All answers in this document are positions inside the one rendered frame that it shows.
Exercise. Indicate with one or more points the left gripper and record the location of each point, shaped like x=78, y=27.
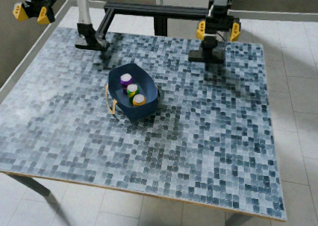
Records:
x=213, y=23

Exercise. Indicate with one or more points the dark blue bag floor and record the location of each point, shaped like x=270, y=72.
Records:
x=124, y=98

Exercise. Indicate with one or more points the yellow striped drink can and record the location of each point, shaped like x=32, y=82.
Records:
x=139, y=100

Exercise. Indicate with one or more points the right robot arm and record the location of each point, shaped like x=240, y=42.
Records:
x=84, y=27

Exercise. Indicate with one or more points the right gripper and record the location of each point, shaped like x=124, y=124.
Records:
x=32, y=9

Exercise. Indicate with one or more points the purple drink can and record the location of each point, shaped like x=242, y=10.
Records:
x=126, y=80

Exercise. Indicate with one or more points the blue canvas tote bag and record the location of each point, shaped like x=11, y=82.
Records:
x=146, y=83

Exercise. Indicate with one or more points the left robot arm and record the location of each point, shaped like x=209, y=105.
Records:
x=219, y=7

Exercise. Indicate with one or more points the green drink can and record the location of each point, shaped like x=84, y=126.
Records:
x=132, y=90

